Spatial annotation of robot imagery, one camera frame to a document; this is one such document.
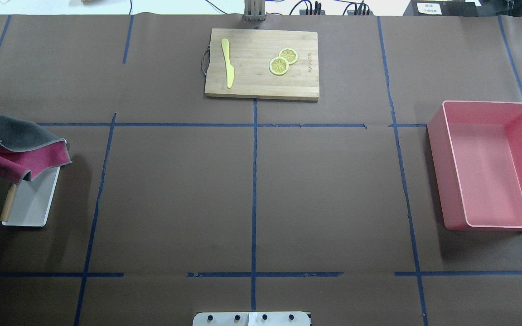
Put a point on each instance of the aluminium frame post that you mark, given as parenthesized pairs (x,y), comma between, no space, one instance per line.
(254,10)

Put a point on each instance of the lemon slice near board edge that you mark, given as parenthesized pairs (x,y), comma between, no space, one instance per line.
(290,55)

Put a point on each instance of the black box with label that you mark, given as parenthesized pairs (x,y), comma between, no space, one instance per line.
(446,8)

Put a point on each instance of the black power strip far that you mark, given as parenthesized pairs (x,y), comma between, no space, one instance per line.
(312,8)

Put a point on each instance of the bamboo cutting board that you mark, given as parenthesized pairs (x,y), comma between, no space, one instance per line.
(251,52)

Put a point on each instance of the black power strip near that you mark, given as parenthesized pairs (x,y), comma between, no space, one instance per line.
(358,9)

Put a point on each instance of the yellow plastic knife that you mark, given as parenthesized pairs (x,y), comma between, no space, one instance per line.
(230,70)

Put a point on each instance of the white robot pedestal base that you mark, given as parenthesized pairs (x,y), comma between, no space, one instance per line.
(286,318)

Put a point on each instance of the lemon slice beside knife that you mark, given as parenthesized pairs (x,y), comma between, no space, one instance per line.
(278,66)

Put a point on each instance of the white towel rack with dowels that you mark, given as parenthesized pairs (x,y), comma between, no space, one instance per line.
(27,204)

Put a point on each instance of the grey and pink cloth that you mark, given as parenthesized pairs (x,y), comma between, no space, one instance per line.
(27,150)

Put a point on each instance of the black power strip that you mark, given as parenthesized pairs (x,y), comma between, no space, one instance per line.
(312,8)
(358,9)

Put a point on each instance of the pink plastic bin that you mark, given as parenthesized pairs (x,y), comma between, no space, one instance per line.
(476,148)

